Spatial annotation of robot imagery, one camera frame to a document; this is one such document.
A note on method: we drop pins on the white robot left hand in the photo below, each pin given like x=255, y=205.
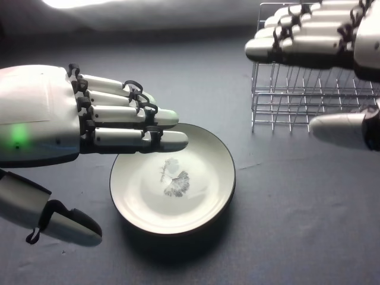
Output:
x=38, y=118

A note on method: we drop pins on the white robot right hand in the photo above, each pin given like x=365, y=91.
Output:
x=314, y=44

